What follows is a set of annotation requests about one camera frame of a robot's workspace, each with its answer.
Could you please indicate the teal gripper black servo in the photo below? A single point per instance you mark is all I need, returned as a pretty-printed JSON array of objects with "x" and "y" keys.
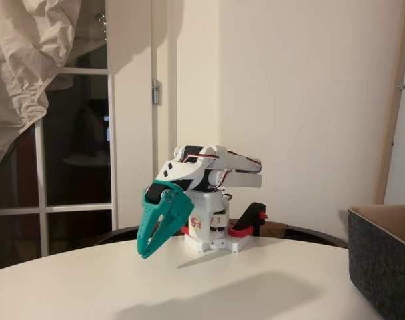
[{"x": 154, "y": 209}]

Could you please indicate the white glazed door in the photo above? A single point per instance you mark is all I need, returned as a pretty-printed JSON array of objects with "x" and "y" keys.
[{"x": 112, "y": 140}]

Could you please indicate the wooden frame with pale panel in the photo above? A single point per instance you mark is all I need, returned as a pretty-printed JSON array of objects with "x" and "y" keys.
[{"x": 392, "y": 116}]

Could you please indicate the beige crumpled curtain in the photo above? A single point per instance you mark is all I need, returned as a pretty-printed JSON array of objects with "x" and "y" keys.
[{"x": 22, "y": 66}]

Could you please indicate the silver door hinge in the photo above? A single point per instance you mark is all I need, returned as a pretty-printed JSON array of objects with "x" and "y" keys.
[{"x": 156, "y": 93}]

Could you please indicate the dark curved chair back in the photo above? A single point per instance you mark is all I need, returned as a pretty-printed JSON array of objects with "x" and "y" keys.
[{"x": 309, "y": 235}]

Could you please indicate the yellow label F3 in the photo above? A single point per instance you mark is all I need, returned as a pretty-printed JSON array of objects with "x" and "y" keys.
[{"x": 217, "y": 221}]

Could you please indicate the black red table clamp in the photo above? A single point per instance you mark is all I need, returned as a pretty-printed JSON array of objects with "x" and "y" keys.
[
  {"x": 250, "y": 215},
  {"x": 185, "y": 231}
]

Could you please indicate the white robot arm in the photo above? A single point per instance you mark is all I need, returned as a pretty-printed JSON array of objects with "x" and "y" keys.
[{"x": 242, "y": 180}]

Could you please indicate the dark grey felt bin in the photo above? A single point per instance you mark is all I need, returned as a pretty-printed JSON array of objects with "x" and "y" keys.
[{"x": 379, "y": 266}]

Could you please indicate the yellow label F5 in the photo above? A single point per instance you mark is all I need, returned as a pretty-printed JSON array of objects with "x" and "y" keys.
[{"x": 197, "y": 222}]

